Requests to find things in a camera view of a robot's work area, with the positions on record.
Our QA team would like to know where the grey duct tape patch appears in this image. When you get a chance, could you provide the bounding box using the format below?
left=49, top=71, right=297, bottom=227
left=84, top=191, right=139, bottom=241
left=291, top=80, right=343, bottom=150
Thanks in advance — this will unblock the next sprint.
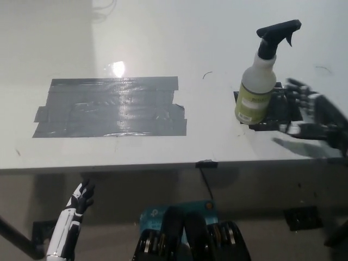
left=32, top=76, right=188, bottom=139

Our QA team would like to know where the black metal table leg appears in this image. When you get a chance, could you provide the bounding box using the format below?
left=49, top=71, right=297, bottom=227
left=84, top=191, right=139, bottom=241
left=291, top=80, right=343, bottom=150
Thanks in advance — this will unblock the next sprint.
left=0, top=215, right=46, bottom=259

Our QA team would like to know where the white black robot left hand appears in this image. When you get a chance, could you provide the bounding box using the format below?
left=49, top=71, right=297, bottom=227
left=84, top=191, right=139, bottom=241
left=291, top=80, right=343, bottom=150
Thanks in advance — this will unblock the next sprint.
left=45, top=178, right=96, bottom=261

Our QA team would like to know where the thin black cable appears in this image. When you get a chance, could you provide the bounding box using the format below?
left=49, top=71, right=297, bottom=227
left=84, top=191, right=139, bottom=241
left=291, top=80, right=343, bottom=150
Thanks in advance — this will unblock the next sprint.
left=199, top=166, right=214, bottom=201

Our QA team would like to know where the spray bottle with green label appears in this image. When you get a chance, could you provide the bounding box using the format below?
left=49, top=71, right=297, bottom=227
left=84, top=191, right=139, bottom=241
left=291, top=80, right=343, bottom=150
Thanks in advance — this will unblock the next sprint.
left=234, top=19, right=302, bottom=126

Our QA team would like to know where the black floor tape patch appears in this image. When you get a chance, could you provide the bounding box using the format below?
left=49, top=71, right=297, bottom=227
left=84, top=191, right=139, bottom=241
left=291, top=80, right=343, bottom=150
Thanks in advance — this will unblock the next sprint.
left=283, top=206, right=325, bottom=232
left=32, top=220, right=57, bottom=243

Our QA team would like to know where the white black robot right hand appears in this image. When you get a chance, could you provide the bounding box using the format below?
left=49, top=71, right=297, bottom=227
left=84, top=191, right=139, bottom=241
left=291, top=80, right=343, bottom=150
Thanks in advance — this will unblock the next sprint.
left=279, top=78, right=348, bottom=153

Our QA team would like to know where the small black tape strip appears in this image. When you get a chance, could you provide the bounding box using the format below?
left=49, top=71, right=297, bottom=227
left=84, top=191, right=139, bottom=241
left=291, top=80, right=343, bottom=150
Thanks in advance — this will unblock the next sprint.
left=195, top=160, right=219, bottom=168

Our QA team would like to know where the black square tape patch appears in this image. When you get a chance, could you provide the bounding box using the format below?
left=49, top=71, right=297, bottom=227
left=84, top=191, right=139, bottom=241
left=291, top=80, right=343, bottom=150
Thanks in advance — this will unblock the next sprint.
left=233, top=81, right=304, bottom=132

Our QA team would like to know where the black teal robot torso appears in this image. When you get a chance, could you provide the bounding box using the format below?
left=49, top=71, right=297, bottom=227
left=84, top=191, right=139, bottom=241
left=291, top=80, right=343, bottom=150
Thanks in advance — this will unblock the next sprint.
left=131, top=200, right=251, bottom=261

